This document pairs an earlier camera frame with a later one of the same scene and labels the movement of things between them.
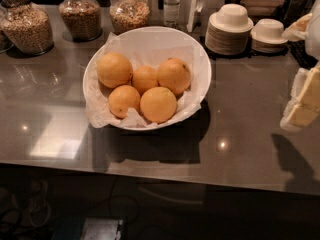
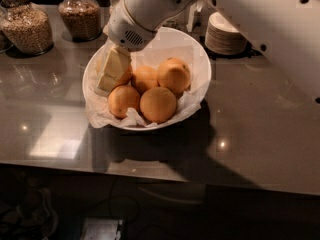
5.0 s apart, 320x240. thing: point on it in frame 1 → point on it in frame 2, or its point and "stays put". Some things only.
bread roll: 174,74 stays put
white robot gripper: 313,37 → 127,29
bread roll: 144,77 stays put
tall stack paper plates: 228,30 stays put
